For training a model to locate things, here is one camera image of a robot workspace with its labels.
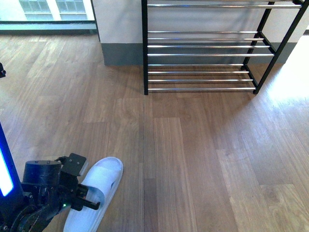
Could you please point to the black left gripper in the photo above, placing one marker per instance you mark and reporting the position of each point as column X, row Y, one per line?
column 50, row 188

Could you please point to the light blue slide slipper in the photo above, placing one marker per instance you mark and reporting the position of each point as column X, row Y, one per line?
column 102, row 181

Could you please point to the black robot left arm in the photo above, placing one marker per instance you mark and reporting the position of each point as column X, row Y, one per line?
column 22, row 217

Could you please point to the robot base blue light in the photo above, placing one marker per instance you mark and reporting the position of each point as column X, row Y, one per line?
column 10, row 185

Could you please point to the black metal shoe rack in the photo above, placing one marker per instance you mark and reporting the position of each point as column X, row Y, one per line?
column 214, row 45

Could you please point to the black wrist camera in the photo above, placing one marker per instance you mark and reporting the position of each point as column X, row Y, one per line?
column 74, row 164

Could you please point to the window frame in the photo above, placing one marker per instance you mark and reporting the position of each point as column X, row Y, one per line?
column 47, row 17

